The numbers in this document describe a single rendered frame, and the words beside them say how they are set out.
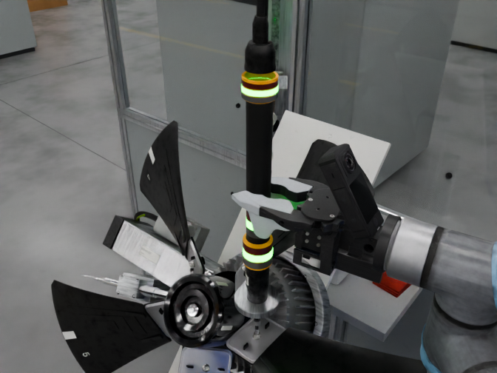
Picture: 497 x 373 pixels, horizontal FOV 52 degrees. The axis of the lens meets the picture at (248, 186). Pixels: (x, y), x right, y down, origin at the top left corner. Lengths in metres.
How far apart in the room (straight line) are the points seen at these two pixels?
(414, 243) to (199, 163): 1.38
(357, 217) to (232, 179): 1.22
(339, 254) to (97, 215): 2.72
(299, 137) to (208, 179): 0.82
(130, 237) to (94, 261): 1.76
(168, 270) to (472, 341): 0.65
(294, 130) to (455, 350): 0.66
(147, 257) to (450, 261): 0.71
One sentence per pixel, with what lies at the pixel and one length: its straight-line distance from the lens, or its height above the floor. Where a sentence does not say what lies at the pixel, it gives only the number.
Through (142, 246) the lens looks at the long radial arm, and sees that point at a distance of 1.15.
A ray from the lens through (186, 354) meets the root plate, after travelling 0.90.
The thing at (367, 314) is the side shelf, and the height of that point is 0.86.
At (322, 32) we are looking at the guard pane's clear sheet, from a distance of 1.41.
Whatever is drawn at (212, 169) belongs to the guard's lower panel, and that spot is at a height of 0.90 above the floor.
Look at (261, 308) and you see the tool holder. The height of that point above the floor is 1.27.
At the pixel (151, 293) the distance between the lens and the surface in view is 1.07.
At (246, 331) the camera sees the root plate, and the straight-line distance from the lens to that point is 0.87.
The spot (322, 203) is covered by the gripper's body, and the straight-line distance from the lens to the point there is 0.64.
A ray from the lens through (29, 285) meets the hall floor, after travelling 2.90.
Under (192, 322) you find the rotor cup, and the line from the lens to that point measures 0.86.
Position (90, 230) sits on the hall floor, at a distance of 3.17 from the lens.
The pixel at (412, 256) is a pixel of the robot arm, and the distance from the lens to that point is 0.60.
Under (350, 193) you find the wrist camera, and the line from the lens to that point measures 0.60.
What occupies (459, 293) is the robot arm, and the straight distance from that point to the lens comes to 0.61.
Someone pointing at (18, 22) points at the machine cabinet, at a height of 0.36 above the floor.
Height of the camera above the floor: 1.83
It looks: 32 degrees down
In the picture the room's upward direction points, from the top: straight up
